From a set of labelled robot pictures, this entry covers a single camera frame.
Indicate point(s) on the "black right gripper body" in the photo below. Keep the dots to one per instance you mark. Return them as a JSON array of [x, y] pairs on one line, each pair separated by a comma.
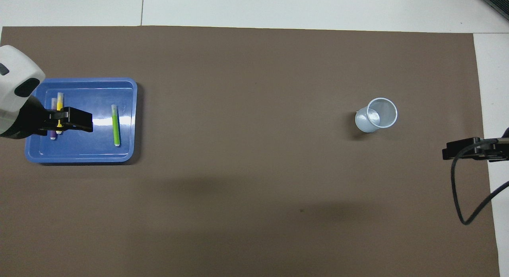
[[499, 152]]

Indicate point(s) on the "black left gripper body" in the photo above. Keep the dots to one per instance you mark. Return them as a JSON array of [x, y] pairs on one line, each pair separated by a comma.
[[33, 122]]

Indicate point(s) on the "purple pen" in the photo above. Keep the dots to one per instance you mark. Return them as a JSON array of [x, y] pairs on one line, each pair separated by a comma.
[[53, 103]]

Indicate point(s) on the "yellow pen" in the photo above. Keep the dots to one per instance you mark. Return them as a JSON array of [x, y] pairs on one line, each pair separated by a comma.
[[60, 100]]

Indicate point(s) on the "green pen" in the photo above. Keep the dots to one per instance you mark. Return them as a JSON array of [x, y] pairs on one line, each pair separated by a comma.
[[116, 128]]

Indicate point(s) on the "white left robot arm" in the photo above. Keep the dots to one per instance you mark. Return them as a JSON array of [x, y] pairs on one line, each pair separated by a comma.
[[16, 66]]

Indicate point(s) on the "blue plastic tray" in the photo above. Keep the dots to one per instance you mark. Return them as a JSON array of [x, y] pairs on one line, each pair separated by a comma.
[[99, 150]]

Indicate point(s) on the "clear plastic cup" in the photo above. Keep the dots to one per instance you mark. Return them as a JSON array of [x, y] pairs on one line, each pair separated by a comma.
[[375, 116]]

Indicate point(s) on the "grey ribbed device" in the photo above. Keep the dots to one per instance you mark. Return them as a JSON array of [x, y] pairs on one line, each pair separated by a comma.
[[497, 0]]

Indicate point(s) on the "brown table mat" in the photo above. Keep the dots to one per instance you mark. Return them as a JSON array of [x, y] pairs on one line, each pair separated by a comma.
[[254, 189]]

